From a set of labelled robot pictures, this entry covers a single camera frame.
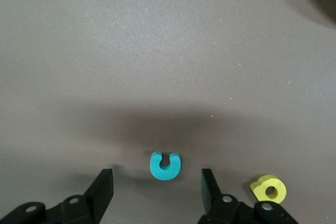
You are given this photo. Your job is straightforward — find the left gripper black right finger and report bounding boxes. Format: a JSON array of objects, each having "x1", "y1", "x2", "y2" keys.
[{"x1": 198, "y1": 168, "x2": 299, "y2": 224}]

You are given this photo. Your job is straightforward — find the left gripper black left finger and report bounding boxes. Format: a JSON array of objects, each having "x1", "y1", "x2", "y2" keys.
[{"x1": 5, "y1": 168, "x2": 114, "y2": 224}]

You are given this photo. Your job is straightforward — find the teal foam letter c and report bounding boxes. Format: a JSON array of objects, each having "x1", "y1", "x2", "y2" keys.
[{"x1": 149, "y1": 151, "x2": 182, "y2": 182}]

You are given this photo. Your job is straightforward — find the yellow foam letter b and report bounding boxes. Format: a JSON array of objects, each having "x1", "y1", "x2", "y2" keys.
[{"x1": 249, "y1": 174, "x2": 287, "y2": 204}]

